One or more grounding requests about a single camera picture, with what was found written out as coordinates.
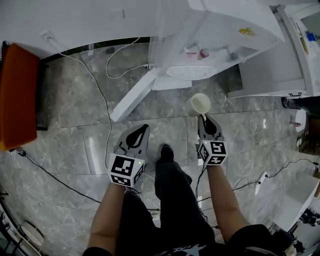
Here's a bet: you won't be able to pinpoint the white power cable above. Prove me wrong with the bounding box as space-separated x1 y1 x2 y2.
46 36 152 162

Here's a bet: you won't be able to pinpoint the white round disc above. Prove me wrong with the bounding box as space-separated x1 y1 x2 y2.
20 220 45 248

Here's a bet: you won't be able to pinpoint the white round stool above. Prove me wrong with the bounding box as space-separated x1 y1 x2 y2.
294 108 308 135

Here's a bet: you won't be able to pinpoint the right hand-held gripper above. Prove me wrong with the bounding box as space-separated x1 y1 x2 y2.
196 113 229 167

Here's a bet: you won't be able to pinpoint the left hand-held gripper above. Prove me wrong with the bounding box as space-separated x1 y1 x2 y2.
107 123 151 188

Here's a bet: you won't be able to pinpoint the white cardboard box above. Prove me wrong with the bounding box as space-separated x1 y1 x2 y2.
254 171 320 233

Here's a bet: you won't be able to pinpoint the black bag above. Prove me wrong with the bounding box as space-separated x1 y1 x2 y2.
280 95 303 111

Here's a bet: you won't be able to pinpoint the white slotted fan heater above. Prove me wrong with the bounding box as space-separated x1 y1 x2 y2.
165 65 217 81

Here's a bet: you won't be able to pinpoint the person's black shoe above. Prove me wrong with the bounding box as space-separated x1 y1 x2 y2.
159 144 175 161

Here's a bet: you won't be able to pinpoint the person's black trousers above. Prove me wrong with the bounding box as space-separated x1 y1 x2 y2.
119 159 216 256

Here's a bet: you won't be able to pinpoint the person's left forearm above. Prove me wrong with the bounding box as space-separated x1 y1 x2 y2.
87 183 131 254

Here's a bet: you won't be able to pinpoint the person's black printed shirt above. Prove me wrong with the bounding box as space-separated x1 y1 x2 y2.
81 223 294 256

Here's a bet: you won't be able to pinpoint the person's right forearm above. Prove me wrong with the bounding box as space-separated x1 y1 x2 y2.
205 163 251 244

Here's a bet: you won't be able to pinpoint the yellow item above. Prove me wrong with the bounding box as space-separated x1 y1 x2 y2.
237 27 257 37

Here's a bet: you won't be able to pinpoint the orange cushioned stool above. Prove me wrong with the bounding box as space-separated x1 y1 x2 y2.
0 42 50 152

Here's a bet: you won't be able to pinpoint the white cabinet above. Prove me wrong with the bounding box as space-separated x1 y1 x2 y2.
226 4 320 99

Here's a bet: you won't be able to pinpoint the cream white cup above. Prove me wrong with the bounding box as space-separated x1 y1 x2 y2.
184 92 212 117

